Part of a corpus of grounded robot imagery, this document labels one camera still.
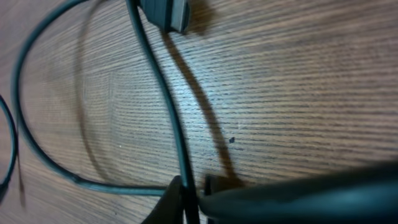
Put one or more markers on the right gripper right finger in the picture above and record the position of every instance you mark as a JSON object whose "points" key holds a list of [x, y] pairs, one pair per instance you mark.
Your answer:
{"points": [[213, 184]]}

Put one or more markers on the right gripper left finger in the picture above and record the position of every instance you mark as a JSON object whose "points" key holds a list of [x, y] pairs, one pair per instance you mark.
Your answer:
{"points": [[169, 209]]}

